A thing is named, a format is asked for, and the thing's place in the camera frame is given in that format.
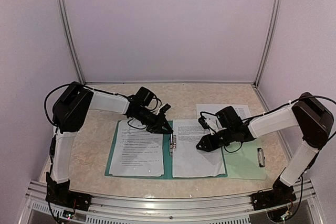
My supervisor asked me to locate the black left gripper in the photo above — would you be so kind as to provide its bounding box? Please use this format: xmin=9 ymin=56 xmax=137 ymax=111
xmin=133 ymin=108 xmax=174 ymax=134

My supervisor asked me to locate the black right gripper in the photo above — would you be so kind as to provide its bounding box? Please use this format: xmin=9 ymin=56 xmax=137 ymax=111
xmin=196 ymin=126 xmax=235 ymax=152

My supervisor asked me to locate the metal folder clip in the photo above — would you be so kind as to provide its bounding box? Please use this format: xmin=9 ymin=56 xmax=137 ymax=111
xmin=169 ymin=134 xmax=176 ymax=157

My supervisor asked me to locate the printed paper sheet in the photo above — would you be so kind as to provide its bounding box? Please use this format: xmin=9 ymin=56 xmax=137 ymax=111
xmin=106 ymin=120 xmax=164 ymax=177

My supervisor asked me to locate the dark green folder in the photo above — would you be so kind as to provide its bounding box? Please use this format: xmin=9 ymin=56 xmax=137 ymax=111
xmin=104 ymin=121 xmax=227 ymax=180

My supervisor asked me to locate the white paper sheet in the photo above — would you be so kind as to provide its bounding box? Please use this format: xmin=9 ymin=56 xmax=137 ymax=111
xmin=196 ymin=104 xmax=251 ymax=119

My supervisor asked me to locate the printed paper stack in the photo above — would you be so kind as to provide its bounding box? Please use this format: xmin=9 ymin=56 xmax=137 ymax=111
xmin=172 ymin=120 xmax=227 ymax=178

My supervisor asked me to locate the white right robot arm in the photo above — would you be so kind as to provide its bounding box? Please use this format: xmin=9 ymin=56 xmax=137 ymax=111
xmin=196 ymin=92 xmax=335 ymax=205

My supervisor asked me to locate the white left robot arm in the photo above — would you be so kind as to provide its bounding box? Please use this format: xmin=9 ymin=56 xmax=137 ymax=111
xmin=46 ymin=81 xmax=173 ymax=206

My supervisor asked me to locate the light green clipboard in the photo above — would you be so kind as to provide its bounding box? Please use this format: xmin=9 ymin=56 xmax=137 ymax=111
xmin=222 ymin=139 xmax=266 ymax=180

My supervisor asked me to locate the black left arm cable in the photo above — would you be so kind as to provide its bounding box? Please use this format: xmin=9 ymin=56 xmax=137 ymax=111
xmin=43 ymin=83 xmax=129 ymax=127

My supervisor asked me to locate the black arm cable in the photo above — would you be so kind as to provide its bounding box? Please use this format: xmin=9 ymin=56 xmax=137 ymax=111
xmin=43 ymin=83 xmax=129 ymax=127
xmin=262 ymin=95 xmax=336 ymax=141

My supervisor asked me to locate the front aluminium rail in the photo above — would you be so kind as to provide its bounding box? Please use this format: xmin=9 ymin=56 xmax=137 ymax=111
xmin=18 ymin=180 xmax=323 ymax=223

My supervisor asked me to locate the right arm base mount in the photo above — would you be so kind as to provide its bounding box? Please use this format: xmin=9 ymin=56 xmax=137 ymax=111
xmin=251 ymin=177 xmax=297 ymax=210

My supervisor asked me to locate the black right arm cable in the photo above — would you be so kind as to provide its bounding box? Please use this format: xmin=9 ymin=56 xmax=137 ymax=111
xmin=262 ymin=95 xmax=336 ymax=141

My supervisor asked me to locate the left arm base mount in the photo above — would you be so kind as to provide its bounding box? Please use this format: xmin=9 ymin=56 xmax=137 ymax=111
xmin=46 ymin=180 xmax=92 ymax=211

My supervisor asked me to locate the right aluminium frame post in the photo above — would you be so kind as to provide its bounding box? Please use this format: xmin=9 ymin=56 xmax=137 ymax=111
xmin=254 ymin=0 xmax=281 ymax=89

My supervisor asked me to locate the aluminium frame post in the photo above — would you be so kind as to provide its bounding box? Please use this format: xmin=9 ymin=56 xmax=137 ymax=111
xmin=254 ymin=0 xmax=281 ymax=89
xmin=57 ymin=0 xmax=86 ymax=84

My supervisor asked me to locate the left aluminium frame post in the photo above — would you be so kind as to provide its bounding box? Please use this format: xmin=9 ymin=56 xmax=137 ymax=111
xmin=57 ymin=0 xmax=86 ymax=84

